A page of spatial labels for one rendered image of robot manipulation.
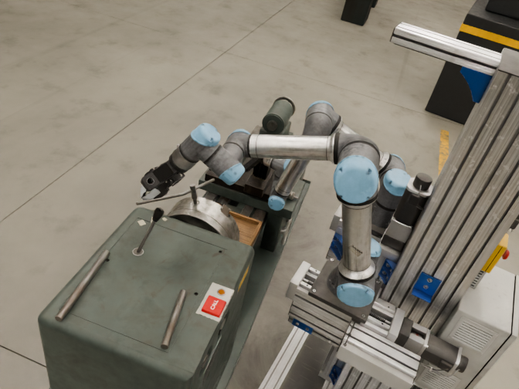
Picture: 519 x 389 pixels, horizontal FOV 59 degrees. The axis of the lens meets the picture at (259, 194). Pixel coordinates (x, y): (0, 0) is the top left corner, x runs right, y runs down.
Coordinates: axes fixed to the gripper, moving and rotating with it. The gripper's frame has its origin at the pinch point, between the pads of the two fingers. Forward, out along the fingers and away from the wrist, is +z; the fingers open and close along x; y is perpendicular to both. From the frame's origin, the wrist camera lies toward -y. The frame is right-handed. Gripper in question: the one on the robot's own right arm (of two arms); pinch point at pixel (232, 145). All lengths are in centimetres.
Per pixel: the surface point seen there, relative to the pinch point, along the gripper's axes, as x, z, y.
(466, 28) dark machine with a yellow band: -376, -17, 204
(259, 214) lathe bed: -18.6, -21.0, -28.1
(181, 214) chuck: 52, -20, -28
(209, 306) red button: 79, -58, -40
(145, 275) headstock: 82, -35, -42
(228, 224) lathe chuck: 40, -34, -25
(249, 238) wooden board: -0.4, -28.5, -36.6
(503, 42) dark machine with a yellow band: -382, -60, 203
